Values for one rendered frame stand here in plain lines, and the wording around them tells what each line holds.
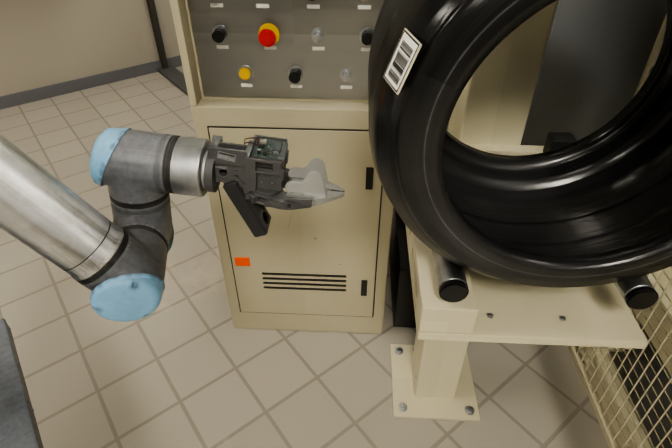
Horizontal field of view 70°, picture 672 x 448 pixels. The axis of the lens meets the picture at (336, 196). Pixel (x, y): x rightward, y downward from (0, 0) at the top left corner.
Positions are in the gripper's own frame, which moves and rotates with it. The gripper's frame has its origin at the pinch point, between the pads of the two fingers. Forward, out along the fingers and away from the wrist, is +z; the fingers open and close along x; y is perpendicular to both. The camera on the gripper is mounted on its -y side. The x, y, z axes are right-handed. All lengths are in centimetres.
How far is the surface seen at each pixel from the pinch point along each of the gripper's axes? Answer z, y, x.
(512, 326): 31.9, -15.8, -8.5
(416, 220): 10.9, 5.4, -10.5
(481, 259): 21.0, 0.8, -11.5
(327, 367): 7, -100, 36
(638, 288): 46.0, -2.5, -9.9
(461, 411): 50, -93, 22
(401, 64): 4.5, 26.4, -10.2
